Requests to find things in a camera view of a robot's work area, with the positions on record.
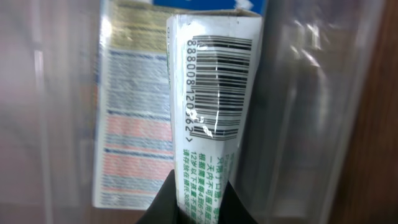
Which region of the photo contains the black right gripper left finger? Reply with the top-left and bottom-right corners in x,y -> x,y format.
136,170 -> 178,224

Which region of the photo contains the clear plastic container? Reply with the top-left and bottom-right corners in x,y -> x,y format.
1,1 -> 387,223

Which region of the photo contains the white green medicine box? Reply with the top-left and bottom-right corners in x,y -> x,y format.
167,9 -> 263,223

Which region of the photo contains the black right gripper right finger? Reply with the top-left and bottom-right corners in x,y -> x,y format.
218,182 -> 257,224

